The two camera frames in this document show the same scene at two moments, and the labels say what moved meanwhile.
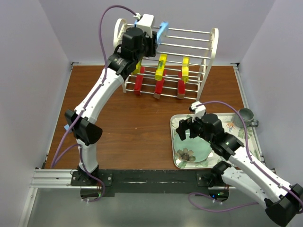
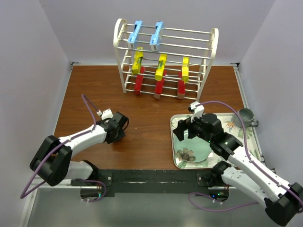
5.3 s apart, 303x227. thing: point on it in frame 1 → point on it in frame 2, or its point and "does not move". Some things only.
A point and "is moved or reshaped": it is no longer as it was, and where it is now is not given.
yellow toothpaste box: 185,69 does not move
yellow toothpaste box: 161,67 does not move
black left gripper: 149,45 → 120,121
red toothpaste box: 139,82 does not move
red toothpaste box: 181,86 does not move
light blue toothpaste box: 162,31 is moved or reshaped
